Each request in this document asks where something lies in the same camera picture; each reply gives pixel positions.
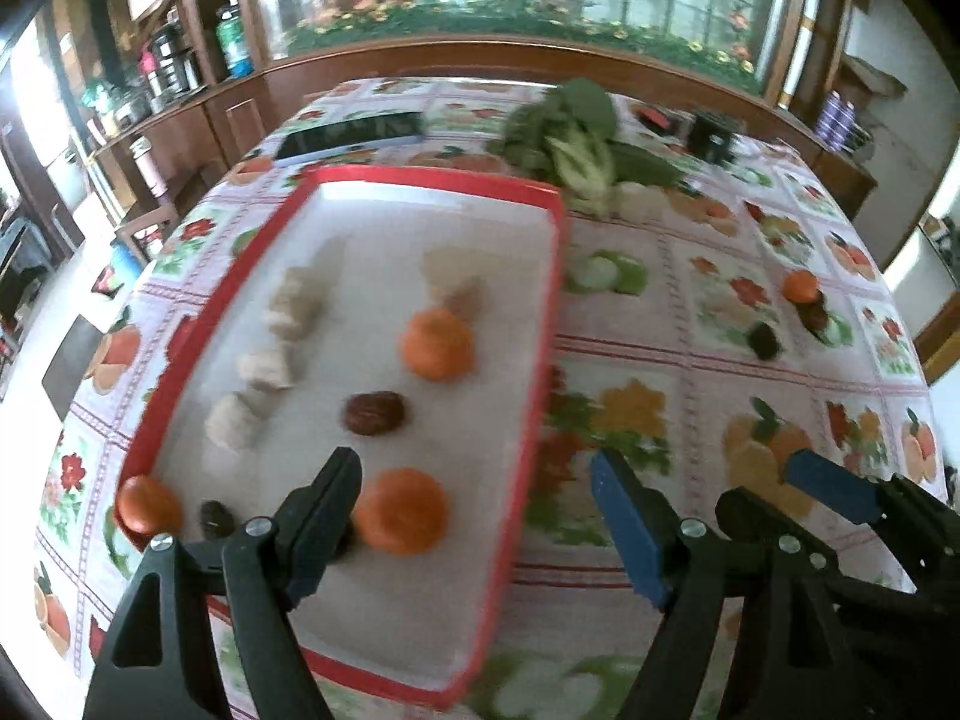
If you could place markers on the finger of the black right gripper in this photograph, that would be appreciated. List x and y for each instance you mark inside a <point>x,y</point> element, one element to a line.
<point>753,524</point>
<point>920,531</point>

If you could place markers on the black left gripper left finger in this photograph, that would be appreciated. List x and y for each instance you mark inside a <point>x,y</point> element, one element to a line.
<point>158,659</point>

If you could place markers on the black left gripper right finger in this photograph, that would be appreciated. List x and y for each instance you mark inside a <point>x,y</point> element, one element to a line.
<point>791,659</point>

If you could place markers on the dark red date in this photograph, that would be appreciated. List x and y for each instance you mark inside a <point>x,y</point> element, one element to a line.
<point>374,413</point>

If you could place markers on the dark chestnut extra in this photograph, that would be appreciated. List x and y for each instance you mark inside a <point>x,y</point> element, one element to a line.
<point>764,342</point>

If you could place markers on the red rimmed white tray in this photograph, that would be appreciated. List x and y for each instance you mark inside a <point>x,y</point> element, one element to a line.
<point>406,628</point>

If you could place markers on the dark brown chestnut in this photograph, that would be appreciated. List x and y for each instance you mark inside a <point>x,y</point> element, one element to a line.
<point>216,520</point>

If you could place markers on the floral fruit tablecloth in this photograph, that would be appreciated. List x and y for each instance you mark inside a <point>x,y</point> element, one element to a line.
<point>660,364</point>

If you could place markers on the dark date far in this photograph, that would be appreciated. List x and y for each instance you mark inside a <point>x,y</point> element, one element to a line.
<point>813,316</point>

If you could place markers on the small orange mandarin far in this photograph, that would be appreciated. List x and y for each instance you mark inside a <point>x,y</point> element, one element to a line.
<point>801,287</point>

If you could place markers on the white root chunk by greens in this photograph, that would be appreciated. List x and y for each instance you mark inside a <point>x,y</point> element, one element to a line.
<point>638,203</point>

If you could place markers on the green cucumber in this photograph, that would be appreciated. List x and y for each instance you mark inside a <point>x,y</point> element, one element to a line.
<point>634,164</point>

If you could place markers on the purple bottles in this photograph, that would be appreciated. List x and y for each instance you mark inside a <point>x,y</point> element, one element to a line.
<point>835,121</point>

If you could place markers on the green bok choy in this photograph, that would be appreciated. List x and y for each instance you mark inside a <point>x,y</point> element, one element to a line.
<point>564,140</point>

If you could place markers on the red black small box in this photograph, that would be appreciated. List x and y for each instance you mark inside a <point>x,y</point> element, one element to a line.
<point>665,122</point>

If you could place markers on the black phone on table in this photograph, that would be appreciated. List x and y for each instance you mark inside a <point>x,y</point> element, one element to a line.
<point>339,137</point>

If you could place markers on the green plastic bottle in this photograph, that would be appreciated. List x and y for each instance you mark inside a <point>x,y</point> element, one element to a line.
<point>230,35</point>

